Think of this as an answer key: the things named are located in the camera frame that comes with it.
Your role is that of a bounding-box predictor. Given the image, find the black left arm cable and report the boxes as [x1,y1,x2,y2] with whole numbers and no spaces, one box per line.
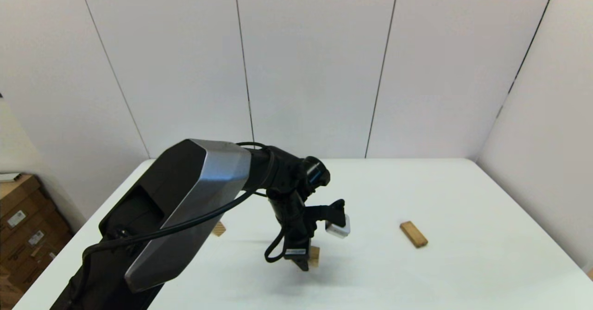
[69,141,288,301]

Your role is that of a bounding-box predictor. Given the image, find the brown cardboard box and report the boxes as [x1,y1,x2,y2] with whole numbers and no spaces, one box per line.
[0,266,26,310]
[0,208,74,294]
[0,176,58,243]

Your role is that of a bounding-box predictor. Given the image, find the rectangular wooden building block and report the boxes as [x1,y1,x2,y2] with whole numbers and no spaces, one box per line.
[399,221,428,248]

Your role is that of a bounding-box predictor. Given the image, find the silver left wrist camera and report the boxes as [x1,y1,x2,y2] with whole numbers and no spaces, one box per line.
[325,215,351,239]

